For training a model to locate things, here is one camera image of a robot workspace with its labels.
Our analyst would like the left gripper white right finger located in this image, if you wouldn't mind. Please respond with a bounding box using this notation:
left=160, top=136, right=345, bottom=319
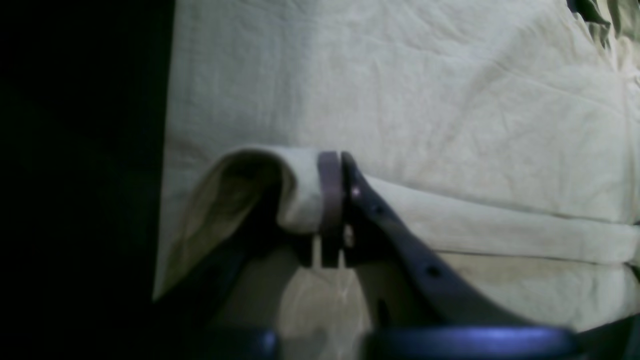
left=341, top=152, right=531, bottom=328

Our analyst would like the left gripper black padded left finger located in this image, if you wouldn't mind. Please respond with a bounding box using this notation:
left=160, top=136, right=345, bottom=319
left=280, top=151, right=351, bottom=360

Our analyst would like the light green T-shirt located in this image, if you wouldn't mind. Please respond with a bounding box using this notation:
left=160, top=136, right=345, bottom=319
left=154, top=0, right=639, bottom=331

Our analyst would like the black table cloth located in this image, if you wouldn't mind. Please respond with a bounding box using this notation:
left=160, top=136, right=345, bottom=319
left=0, top=0, right=175, bottom=360

